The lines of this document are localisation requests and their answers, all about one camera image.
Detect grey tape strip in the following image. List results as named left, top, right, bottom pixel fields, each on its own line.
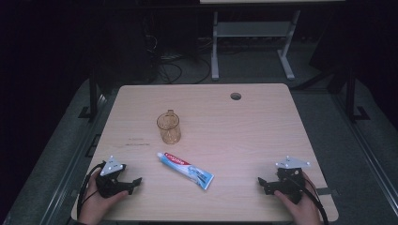
left=314, top=187, right=340, bottom=197

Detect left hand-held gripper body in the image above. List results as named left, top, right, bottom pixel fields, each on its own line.
left=95, top=155, right=133, bottom=199

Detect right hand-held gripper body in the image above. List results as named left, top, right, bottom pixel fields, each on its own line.
left=263, top=156, right=312, bottom=204

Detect person's right hand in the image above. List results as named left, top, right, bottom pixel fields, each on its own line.
left=274, top=172, right=324, bottom=225

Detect amber transparent cup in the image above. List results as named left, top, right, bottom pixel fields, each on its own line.
left=156, top=109, right=182, bottom=145

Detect black cables on floor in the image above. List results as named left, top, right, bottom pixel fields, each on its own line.
left=145, top=32, right=212, bottom=85

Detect white metal stand frame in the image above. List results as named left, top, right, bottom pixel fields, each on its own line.
left=210, top=9, right=302, bottom=82

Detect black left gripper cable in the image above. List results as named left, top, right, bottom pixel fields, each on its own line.
left=76, top=161, right=107, bottom=220

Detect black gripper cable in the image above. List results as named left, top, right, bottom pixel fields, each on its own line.
left=76, top=161, right=107, bottom=220
left=289, top=176, right=330, bottom=225

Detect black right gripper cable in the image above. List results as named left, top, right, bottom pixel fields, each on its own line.
left=289, top=176, right=330, bottom=225

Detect white and blue toothpaste tube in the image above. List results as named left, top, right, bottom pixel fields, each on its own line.
left=156, top=151, right=216, bottom=191

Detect black metal post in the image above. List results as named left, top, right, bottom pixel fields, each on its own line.
left=78, top=67, right=100, bottom=121
left=344, top=67, right=371, bottom=124

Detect person's left hand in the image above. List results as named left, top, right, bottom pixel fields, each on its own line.
left=77, top=170, right=130, bottom=225

